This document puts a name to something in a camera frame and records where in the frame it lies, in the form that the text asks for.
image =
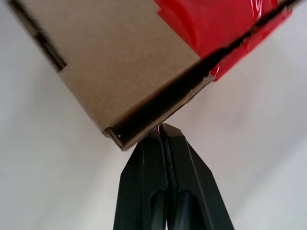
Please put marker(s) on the brown cardboard box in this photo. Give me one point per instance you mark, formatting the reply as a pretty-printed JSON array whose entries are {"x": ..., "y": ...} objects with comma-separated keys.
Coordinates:
[{"x": 115, "y": 62}]

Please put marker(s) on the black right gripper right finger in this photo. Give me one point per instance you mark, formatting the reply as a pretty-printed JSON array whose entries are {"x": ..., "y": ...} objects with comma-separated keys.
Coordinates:
[{"x": 201, "y": 187}]

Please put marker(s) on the red tape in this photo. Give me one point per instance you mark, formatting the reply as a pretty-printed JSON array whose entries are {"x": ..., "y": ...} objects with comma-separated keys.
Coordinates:
[{"x": 211, "y": 28}]

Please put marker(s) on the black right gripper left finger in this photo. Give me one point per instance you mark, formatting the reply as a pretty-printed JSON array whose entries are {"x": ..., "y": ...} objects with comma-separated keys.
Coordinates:
[{"x": 141, "y": 187}]

